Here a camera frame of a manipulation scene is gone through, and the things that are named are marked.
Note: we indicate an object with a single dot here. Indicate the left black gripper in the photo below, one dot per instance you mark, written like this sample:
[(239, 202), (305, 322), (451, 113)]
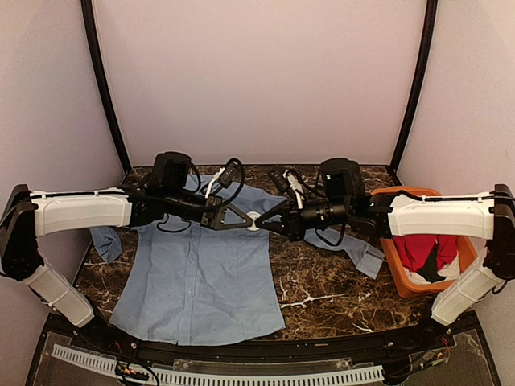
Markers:
[(208, 221)]

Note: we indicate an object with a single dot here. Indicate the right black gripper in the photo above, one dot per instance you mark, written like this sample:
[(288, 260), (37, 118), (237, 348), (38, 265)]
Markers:
[(291, 225)]

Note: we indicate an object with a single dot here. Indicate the round iridescent brooch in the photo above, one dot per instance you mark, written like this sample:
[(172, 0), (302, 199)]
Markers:
[(253, 215)]

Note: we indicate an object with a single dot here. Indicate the light blue shirt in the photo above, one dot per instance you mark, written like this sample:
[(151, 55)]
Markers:
[(193, 286)]

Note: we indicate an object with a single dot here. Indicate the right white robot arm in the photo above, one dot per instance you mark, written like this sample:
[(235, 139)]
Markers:
[(488, 216)]

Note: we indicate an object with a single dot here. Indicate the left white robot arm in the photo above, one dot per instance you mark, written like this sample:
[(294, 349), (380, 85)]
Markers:
[(33, 219)]

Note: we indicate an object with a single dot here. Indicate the red garment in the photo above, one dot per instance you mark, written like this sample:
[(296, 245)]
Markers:
[(415, 250)]

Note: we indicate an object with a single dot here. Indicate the white garment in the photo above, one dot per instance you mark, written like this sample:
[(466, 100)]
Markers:
[(449, 272)]

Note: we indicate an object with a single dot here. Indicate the orange plastic basin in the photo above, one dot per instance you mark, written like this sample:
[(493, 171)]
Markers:
[(405, 288)]

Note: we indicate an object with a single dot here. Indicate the black front rail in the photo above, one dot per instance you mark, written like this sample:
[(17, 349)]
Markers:
[(400, 350)]

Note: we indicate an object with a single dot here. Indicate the white slotted cable duct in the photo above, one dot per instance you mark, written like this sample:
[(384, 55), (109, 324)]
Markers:
[(204, 374)]

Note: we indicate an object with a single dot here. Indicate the right black frame post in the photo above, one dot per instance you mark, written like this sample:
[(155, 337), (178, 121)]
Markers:
[(424, 50)]

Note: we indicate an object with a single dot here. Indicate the black frame post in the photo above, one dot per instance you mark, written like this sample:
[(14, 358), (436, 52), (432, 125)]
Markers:
[(90, 28), (424, 50)]

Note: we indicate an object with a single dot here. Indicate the left black frame post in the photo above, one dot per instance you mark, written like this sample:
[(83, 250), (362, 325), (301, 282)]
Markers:
[(90, 28)]

